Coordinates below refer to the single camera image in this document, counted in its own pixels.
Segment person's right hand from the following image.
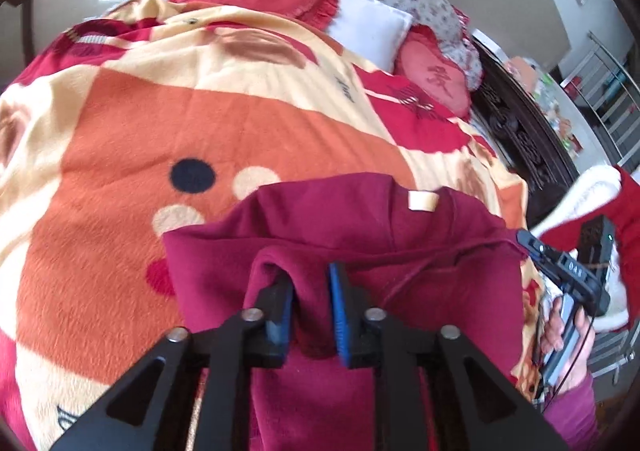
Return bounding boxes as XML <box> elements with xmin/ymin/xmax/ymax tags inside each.
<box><xmin>541</xmin><ymin>298</ymin><xmax>597</xmax><ymax>382</ymax></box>

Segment dark carved wooden headboard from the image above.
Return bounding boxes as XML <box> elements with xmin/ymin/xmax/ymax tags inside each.
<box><xmin>470</xmin><ymin>36</ymin><xmax>581</xmax><ymax>227</ymax></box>

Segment black battery pack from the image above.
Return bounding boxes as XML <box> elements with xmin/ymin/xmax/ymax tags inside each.
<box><xmin>577</xmin><ymin>215</ymin><xmax>617</xmax><ymax>282</ymax></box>

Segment red ruffled cushion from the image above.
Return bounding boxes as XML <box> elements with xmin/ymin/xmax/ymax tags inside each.
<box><xmin>452</xmin><ymin>8</ymin><xmax>473</xmax><ymax>46</ymax></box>

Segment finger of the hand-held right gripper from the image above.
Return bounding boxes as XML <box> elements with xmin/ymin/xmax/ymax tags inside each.
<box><xmin>516</xmin><ymin>229</ymin><xmax>566</xmax><ymax>278</ymax></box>

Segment orange red printed blanket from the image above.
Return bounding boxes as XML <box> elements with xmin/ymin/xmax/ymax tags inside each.
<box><xmin>0</xmin><ymin>0</ymin><xmax>546</xmax><ymax>451</ymax></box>

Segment person's right forearm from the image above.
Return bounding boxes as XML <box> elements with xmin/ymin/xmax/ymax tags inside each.
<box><xmin>542</xmin><ymin>371</ymin><xmax>601</xmax><ymax>451</ymax></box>

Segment red and white embroidered cloth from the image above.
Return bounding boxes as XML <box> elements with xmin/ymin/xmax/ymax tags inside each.
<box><xmin>530</xmin><ymin>165</ymin><xmax>640</xmax><ymax>332</ymax></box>

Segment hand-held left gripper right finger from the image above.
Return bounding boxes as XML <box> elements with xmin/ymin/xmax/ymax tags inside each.
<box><xmin>327</xmin><ymin>261</ymin><xmax>571</xmax><ymax>451</ymax></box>

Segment maroon sweater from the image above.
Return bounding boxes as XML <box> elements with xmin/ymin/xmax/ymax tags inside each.
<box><xmin>162</xmin><ymin>172</ymin><xmax>528</xmax><ymax>451</ymax></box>

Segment assorted small packets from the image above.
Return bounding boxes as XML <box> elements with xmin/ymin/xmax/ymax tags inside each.
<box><xmin>502</xmin><ymin>56</ymin><xmax>586</xmax><ymax>156</ymax></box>

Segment metal rack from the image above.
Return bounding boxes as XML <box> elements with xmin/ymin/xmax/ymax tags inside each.
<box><xmin>560</xmin><ymin>31</ymin><xmax>640</xmax><ymax>162</ymax></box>

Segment white pillow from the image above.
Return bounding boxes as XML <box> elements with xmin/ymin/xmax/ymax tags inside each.
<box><xmin>327</xmin><ymin>0</ymin><xmax>415</xmax><ymax>74</ymax></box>

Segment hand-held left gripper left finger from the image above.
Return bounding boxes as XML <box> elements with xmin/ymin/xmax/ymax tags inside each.
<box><xmin>50</xmin><ymin>273</ymin><xmax>296</xmax><ymax>451</ymax></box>

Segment small red heart pillow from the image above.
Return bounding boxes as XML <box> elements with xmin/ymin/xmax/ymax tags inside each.
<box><xmin>395</xmin><ymin>25</ymin><xmax>473</xmax><ymax>118</ymax></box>

